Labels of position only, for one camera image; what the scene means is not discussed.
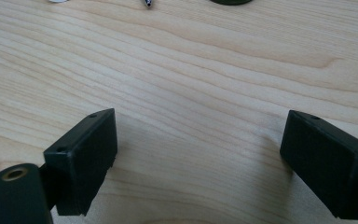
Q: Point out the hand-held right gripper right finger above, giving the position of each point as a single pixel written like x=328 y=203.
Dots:
x=329 y=168

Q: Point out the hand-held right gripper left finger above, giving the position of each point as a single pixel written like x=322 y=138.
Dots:
x=80 y=161

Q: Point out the small white object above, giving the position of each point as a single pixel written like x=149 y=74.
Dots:
x=57 y=1

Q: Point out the dark round object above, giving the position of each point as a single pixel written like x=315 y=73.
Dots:
x=231 y=1

